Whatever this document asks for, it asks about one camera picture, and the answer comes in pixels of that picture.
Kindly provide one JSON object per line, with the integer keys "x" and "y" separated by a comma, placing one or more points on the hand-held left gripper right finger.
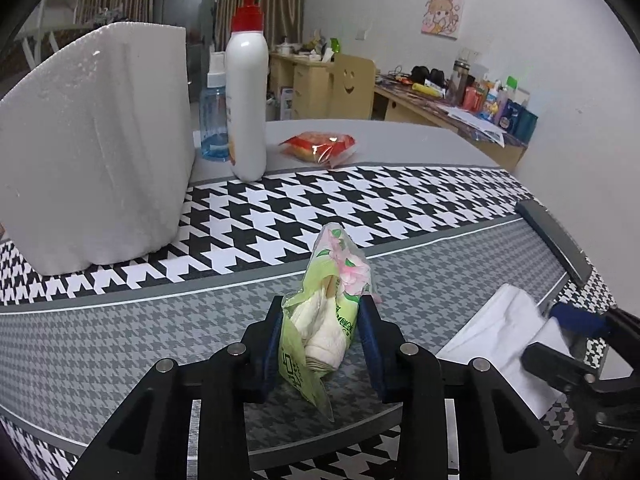
{"x": 372, "y": 355}

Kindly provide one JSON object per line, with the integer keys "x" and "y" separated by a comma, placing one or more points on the colourful printed bottle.
{"x": 492, "y": 102}

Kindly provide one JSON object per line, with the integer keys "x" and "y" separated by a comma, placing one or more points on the clear blue spray bottle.
{"x": 215, "y": 125}

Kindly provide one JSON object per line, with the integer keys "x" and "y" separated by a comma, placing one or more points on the black headphones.
{"x": 427, "y": 76}

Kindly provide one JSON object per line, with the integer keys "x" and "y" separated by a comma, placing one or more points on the light wooden desk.
{"x": 305, "y": 90}

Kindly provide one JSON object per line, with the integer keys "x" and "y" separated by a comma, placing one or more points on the red can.
{"x": 474, "y": 100}

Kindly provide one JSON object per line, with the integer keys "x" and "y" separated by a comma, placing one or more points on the green capped bottle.
{"x": 510, "y": 87}

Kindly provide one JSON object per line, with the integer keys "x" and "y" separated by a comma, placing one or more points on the blue box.
{"x": 520, "y": 120}

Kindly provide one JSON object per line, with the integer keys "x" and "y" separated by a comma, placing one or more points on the yellow tube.
{"x": 427, "y": 90}

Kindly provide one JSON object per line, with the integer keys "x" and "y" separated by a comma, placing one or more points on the white printed papers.
{"x": 475, "y": 122}

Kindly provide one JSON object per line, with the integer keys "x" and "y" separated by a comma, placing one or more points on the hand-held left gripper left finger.
{"x": 270, "y": 355}

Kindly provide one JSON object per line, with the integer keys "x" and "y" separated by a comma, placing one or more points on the green floral tissue pack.
{"x": 325, "y": 320}

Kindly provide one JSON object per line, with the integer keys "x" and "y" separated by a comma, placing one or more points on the glass balcony door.
{"x": 185, "y": 10}

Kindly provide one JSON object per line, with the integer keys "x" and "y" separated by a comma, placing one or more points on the red snack packet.
{"x": 312, "y": 146}

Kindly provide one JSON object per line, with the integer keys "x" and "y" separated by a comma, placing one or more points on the white foam sheet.
{"x": 500, "y": 330}

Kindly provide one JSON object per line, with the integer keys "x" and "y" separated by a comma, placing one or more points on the white pump bottle red cap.
{"x": 247, "y": 110}

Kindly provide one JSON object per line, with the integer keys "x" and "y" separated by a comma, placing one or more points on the pink cartoon wall picture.
{"x": 442, "y": 16}

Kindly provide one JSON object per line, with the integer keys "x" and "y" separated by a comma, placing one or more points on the wooden chair smiley cutout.
{"x": 350, "y": 95}

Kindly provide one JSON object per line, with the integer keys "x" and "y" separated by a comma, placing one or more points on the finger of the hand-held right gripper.
{"x": 555, "y": 362}
{"x": 575, "y": 320}

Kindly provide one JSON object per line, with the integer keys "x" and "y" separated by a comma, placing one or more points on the white wall socket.
{"x": 362, "y": 34}

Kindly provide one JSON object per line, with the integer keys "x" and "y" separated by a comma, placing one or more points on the houndstooth table mat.
{"x": 350, "y": 200}

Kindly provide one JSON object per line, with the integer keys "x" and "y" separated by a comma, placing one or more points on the white foam box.
{"x": 100, "y": 150}

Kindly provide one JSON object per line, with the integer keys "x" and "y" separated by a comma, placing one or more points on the cluttered wooden desk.
{"x": 400, "y": 110}

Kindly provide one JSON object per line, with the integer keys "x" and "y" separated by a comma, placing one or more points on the dark thermos bottle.
{"x": 459, "y": 82}

